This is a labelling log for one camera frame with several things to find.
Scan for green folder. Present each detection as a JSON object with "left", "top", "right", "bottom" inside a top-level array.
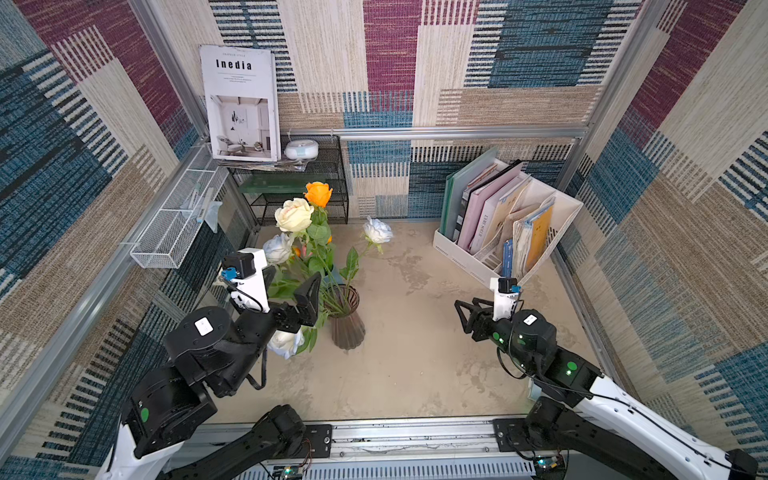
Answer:
[{"left": 439, "top": 147, "right": 499, "bottom": 238}]

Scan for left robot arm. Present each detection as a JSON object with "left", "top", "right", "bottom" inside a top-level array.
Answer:
[{"left": 97, "top": 274, "right": 321, "bottom": 479}]

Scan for orange rose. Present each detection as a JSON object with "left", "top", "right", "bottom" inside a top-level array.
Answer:
[{"left": 304, "top": 182, "right": 333, "bottom": 208}]

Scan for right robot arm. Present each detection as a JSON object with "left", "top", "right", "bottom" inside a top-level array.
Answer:
[{"left": 454, "top": 298, "right": 762, "bottom": 479}]

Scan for Inedia magazine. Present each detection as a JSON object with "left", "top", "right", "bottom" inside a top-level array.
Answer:
[{"left": 199, "top": 45, "right": 281, "bottom": 163}]

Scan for orange yellow booklet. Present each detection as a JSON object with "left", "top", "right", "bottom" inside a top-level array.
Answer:
[{"left": 513, "top": 198, "right": 555, "bottom": 279}]

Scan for black wire shelf rack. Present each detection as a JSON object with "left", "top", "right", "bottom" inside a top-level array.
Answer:
[{"left": 224, "top": 135, "right": 349, "bottom": 227}]

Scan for pink book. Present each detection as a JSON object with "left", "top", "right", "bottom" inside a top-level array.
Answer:
[{"left": 453, "top": 160, "right": 523, "bottom": 251}]

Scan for white round device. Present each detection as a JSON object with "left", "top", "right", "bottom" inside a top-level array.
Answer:
[{"left": 284, "top": 139, "right": 319, "bottom": 161}]

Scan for white file organizer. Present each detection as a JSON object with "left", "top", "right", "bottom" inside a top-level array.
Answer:
[{"left": 433, "top": 166, "right": 583, "bottom": 285}]

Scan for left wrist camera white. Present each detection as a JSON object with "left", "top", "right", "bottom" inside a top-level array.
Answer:
[{"left": 219, "top": 248, "right": 269, "bottom": 313}]

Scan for green glass shelf plate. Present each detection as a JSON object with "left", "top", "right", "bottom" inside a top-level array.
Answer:
[{"left": 239, "top": 173, "right": 317, "bottom": 195}]

